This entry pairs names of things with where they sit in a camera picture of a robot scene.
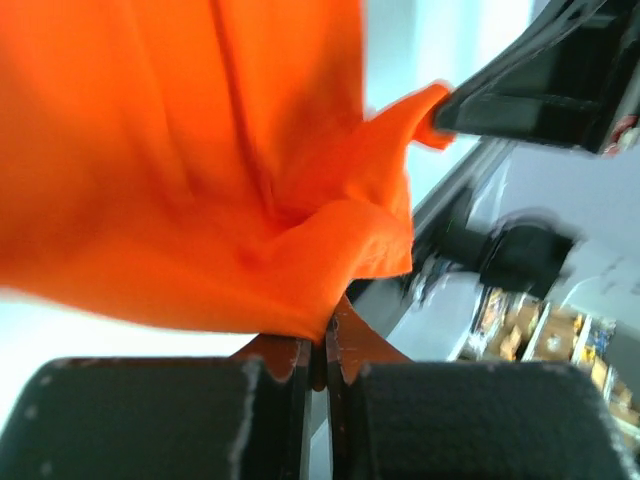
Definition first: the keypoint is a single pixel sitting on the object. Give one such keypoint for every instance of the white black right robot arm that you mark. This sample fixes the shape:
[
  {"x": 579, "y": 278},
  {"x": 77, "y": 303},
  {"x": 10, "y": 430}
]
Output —
[{"x": 523, "y": 254}]

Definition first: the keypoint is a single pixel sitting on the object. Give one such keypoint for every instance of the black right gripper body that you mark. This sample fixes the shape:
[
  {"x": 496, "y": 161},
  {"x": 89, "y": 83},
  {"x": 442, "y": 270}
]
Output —
[{"x": 593, "y": 44}]

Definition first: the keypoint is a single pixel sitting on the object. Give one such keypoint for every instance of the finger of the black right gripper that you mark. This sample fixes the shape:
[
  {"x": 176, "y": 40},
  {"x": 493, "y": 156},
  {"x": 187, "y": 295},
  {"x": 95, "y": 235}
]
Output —
[{"x": 558, "y": 115}]

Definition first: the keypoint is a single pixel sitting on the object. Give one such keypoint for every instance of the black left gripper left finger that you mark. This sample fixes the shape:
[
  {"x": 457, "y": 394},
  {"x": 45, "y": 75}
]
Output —
[{"x": 241, "y": 417}]

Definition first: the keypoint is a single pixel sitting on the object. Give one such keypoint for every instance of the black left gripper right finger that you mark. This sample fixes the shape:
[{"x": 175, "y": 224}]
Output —
[{"x": 394, "y": 418}]

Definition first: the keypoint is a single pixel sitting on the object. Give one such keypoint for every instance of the aluminium front frame rail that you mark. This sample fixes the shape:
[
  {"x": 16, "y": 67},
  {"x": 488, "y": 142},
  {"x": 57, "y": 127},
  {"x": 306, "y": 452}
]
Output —
[{"x": 382, "y": 303}]

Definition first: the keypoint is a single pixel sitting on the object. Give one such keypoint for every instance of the orange t shirt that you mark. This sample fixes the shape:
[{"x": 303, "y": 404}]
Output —
[{"x": 202, "y": 165}]

